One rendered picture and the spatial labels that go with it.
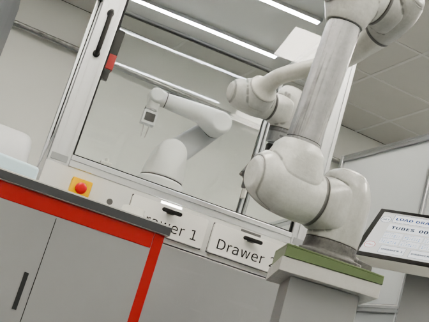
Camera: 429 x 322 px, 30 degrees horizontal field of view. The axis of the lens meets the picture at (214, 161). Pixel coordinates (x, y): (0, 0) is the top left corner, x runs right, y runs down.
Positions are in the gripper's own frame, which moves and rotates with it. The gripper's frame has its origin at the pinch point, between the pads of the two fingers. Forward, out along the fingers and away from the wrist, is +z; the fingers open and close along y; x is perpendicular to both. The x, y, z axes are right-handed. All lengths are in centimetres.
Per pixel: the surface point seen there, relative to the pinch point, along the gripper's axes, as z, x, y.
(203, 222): 12.7, 16.2, -12.1
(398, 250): 2, -10, 52
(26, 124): -22, 352, -48
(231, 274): 27.5, 14.0, 3.1
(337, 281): 18, -64, 1
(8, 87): -44, 355, -68
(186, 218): 13.1, 16.8, -18.4
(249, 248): 16.7, 13.7, 6.8
